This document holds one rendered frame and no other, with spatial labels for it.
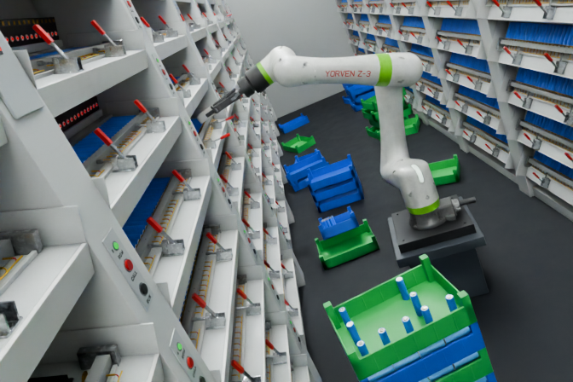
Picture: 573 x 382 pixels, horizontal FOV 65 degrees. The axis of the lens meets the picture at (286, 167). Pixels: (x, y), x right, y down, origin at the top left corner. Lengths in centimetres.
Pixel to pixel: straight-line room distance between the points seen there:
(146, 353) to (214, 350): 27
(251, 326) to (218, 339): 31
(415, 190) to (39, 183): 137
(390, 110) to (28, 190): 145
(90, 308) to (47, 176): 19
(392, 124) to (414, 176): 25
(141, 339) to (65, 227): 19
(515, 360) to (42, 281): 146
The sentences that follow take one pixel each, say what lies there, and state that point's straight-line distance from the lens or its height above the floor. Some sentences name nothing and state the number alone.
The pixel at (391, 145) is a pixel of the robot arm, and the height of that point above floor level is 60.
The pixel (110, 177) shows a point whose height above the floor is 113.
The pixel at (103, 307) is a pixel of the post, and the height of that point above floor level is 102.
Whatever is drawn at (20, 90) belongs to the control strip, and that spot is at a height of 131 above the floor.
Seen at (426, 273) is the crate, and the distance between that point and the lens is 126.
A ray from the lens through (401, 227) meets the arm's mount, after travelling 187.
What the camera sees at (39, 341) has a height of 109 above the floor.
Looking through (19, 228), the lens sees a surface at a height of 116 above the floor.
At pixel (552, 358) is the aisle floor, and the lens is 172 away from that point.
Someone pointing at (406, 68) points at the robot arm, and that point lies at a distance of 165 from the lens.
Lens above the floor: 128
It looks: 19 degrees down
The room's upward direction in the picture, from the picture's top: 24 degrees counter-clockwise
